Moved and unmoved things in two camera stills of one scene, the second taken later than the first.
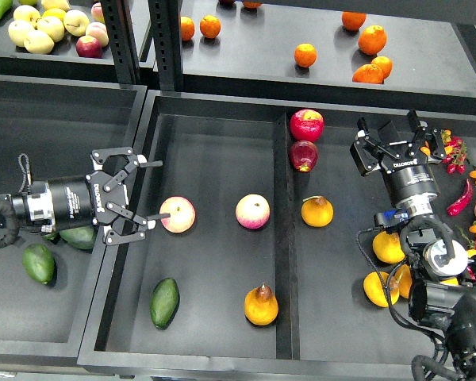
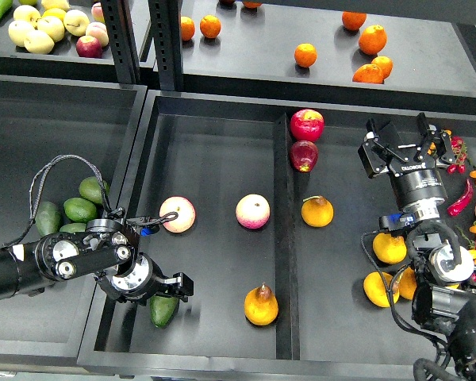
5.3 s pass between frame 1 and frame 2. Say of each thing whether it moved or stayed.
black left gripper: moved
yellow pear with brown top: stayed
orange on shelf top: stayed
